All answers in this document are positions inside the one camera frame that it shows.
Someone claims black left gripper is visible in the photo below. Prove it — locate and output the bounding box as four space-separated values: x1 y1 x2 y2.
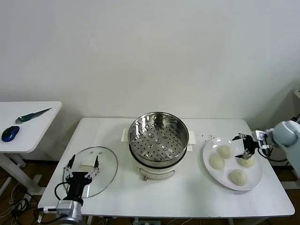
62 154 101 200

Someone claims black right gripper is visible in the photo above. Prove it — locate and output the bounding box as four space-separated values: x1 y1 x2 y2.
231 133 260 161

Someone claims white steamed baozi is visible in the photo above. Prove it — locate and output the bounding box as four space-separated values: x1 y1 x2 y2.
228 169 248 186
209 154 226 170
218 144 234 159
240 153 256 168

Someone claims round glass pot lid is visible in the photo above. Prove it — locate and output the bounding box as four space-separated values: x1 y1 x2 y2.
63 146 118 199

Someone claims perforated steel steamer basket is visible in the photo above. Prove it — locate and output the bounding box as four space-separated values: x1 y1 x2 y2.
128 112 189 167

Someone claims white oval plate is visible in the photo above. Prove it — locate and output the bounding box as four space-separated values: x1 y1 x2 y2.
202 137 263 191

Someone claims white stand foot bar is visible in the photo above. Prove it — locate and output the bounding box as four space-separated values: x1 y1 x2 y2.
280 180 300 189

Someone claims white side table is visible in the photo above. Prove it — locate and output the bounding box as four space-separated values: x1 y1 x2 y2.
0 101 63 195

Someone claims white electric cooker pot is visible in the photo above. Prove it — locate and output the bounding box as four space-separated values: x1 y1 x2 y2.
121 128 196 181

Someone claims blue computer mouse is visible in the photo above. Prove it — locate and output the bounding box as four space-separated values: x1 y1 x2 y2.
1 126 21 143

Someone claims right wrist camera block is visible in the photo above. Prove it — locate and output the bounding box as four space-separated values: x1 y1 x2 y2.
252 130 272 150

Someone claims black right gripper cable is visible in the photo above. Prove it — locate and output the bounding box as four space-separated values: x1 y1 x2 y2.
257 146 290 163

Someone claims black floor cable bundle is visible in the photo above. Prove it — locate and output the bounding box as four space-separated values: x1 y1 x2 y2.
10 199 51 225

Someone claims white floor cable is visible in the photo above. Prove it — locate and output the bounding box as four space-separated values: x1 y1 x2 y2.
0 181 29 218

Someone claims green handled knife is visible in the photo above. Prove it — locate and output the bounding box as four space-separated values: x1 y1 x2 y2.
15 107 53 124

